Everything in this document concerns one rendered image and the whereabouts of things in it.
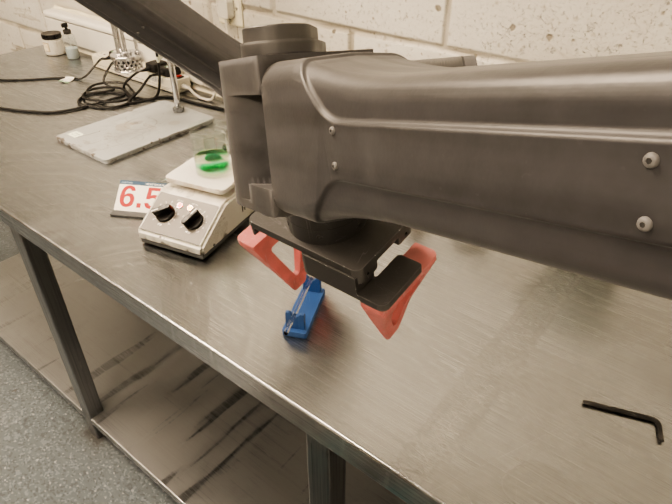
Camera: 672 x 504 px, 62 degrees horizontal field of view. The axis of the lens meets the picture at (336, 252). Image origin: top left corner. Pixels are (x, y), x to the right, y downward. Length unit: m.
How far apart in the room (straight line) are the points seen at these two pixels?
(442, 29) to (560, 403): 0.72
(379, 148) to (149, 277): 0.75
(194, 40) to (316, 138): 0.48
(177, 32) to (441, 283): 0.50
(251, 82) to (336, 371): 0.52
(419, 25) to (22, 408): 1.45
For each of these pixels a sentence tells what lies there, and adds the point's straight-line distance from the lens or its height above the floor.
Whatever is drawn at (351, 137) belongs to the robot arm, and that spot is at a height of 1.20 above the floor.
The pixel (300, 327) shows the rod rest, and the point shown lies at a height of 0.76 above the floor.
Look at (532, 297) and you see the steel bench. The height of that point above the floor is 0.75.
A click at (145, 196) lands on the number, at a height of 0.77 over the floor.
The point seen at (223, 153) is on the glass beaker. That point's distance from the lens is 0.95.
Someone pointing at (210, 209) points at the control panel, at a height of 0.81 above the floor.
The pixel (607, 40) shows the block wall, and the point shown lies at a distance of 1.05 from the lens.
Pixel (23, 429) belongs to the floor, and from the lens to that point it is 1.82.
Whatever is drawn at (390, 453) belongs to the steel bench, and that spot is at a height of 0.75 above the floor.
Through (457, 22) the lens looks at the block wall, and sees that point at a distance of 1.14.
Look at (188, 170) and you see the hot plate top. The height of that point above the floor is 0.84.
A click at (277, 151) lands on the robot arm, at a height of 1.18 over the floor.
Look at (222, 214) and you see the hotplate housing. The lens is 0.92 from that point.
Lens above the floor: 1.28
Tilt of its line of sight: 35 degrees down
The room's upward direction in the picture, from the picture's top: straight up
